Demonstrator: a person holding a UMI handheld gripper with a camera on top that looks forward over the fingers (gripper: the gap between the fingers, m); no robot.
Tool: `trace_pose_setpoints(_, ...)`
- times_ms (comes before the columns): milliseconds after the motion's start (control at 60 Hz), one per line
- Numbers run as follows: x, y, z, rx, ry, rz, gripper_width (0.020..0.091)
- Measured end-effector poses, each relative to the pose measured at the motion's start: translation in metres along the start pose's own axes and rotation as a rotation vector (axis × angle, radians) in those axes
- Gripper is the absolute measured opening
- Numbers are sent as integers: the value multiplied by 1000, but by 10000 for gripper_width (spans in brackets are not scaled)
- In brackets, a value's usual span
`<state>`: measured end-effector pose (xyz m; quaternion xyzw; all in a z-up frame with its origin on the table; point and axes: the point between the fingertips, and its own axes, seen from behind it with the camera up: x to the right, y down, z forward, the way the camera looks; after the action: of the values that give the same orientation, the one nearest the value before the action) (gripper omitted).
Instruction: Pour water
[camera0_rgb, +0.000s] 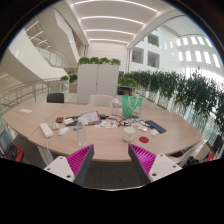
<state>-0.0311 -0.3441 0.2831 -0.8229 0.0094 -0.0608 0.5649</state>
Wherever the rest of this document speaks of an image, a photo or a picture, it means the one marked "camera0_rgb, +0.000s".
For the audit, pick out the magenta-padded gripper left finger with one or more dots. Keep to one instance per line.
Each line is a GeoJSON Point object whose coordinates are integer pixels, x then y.
{"type": "Point", "coordinates": [80, 160]}

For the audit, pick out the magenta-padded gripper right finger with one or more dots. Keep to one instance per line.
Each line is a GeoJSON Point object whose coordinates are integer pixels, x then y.
{"type": "Point", "coordinates": [145, 160]}

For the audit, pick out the clear plastic water bottle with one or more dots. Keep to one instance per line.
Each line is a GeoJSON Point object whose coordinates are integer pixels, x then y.
{"type": "Point", "coordinates": [81, 136]}

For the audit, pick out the flat round red coaster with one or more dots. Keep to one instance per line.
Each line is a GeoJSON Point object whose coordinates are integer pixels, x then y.
{"type": "Point", "coordinates": [144, 140]}

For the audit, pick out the small white packet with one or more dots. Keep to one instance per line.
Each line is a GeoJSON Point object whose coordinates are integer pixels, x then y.
{"type": "Point", "coordinates": [153, 132]}

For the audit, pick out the white cup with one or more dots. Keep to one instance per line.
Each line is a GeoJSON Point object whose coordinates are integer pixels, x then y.
{"type": "Point", "coordinates": [129, 134]}

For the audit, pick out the small teal white tube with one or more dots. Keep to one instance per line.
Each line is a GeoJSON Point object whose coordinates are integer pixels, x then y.
{"type": "Point", "coordinates": [76, 128]}

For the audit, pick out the white computer mouse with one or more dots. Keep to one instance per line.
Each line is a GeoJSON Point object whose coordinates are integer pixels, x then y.
{"type": "Point", "coordinates": [63, 131]}

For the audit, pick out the dark blue keyboard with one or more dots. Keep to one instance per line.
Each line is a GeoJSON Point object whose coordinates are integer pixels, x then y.
{"type": "Point", "coordinates": [155, 126]}

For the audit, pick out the small white box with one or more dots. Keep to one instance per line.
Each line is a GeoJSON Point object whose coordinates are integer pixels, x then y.
{"type": "Point", "coordinates": [69, 121]}

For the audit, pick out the white chair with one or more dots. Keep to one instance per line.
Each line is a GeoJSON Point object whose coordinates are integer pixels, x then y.
{"type": "Point", "coordinates": [186, 156]}
{"type": "Point", "coordinates": [101, 100]}

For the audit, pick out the small grey-white oval device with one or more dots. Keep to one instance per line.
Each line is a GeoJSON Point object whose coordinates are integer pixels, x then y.
{"type": "Point", "coordinates": [55, 126]}

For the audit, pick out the open notebook with paper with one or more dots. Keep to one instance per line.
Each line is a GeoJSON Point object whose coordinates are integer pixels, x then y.
{"type": "Point", "coordinates": [90, 117]}

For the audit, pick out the colourful sticker sheet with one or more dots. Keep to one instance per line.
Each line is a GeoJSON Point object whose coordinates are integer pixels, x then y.
{"type": "Point", "coordinates": [106, 124]}

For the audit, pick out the small red black case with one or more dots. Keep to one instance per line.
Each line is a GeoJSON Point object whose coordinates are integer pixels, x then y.
{"type": "Point", "coordinates": [59, 119]}

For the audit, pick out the white power strip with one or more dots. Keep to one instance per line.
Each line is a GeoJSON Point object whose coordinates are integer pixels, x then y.
{"type": "Point", "coordinates": [46, 130]}

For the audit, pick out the black power adapter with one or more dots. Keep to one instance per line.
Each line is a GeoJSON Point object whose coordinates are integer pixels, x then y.
{"type": "Point", "coordinates": [103, 116]}

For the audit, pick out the green tote bag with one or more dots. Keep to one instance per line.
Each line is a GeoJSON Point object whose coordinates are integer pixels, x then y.
{"type": "Point", "coordinates": [132, 106]}

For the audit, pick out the clear lidded tumbler bottle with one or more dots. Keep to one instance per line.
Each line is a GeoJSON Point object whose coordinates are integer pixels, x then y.
{"type": "Point", "coordinates": [115, 108]}

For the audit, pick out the red black chair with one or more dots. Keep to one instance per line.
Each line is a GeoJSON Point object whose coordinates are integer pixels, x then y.
{"type": "Point", "coordinates": [15, 153]}

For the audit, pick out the white paper sheet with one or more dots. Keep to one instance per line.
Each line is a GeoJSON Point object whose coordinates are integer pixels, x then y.
{"type": "Point", "coordinates": [25, 111]}

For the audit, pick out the brown planter with plants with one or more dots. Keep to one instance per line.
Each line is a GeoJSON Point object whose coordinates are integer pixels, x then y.
{"type": "Point", "coordinates": [72, 86]}

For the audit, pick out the white cabinet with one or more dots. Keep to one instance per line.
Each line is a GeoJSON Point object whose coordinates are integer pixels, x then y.
{"type": "Point", "coordinates": [97, 83]}

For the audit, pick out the row of green hedge plants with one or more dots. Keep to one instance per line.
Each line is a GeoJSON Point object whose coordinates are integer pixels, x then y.
{"type": "Point", "coordinates": [193, 91]}

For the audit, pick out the wooden handrail glass railing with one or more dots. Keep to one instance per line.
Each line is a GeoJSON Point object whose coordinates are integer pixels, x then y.
{"type": "Point", "coordinates": [26, 88]}

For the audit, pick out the green plants atop cabinet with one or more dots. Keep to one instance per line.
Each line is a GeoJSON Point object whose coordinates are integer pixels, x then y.
{"type": "Point", "coordinates": [95, 60]}

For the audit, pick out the ceiling light strips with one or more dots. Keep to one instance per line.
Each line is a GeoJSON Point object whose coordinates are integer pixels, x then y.
{"type": "Point", "coordinates": [110, 31]}

